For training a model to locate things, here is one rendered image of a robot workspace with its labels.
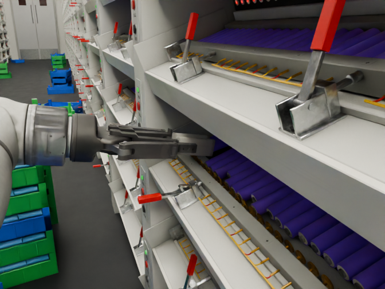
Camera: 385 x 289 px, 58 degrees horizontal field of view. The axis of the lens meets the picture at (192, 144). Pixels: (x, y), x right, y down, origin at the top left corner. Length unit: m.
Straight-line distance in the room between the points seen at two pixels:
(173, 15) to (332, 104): 0.46
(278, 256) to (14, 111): 0.39
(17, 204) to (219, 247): 0.78
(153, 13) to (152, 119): 0.20
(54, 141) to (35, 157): 0.04
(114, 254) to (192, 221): 0.81
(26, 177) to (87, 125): 0.59
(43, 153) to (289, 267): 0.35
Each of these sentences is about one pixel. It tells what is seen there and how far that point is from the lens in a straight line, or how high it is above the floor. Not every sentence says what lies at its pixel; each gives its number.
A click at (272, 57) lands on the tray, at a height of 0.72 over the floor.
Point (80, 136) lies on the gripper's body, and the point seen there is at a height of 0.60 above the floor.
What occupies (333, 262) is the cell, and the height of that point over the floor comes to 0.53.
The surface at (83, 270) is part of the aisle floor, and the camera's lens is 1.26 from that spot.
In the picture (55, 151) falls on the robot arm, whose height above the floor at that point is 0.59.
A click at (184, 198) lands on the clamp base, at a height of 0.50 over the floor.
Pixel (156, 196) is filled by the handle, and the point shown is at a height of 0.51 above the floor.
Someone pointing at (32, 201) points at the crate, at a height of 0.27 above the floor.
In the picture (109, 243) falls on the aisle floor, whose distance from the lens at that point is 1.36.
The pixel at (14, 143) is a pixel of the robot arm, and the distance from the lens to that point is 0.51.
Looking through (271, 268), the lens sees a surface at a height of 0.51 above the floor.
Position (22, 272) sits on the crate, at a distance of 1.25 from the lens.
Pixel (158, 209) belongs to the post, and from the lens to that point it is 0.76.
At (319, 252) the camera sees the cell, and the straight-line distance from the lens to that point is 0.41.
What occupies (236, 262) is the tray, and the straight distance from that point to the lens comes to 0.43.
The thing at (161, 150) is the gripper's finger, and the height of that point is 0.57.
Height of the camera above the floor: 0.75
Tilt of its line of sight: 19 degrees down
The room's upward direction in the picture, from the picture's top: straight up
